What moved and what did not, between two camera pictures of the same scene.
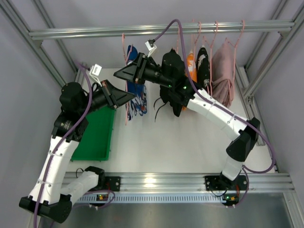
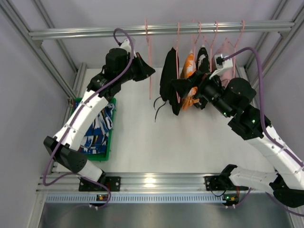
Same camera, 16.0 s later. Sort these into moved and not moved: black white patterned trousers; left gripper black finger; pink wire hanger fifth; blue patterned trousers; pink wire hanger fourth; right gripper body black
Moved: left gripper black finger; blue patterned trousers; right gripper body black
Not moved: black white patterned trousers; pink wire hanger fifth; pink wire hanger fourth
